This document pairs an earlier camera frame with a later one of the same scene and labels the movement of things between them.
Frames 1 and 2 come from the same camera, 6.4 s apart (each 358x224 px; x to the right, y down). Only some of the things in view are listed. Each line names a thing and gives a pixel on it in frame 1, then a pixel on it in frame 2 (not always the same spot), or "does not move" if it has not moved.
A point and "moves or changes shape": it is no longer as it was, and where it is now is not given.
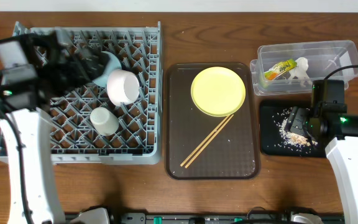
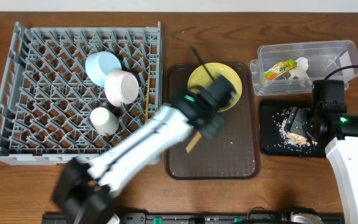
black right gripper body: [299, 121] does not move
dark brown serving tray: [233, 154] does not move
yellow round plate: [218, 91] moves or changes shape
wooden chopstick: [203, 142] to [146, 104]
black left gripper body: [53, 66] to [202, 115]
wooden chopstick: [207, 144] to [193, 142]
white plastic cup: [104, 121] does not move
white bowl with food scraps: [123, 87] does not move
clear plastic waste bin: [290, 69] does not move
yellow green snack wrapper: [279, 68] does not move
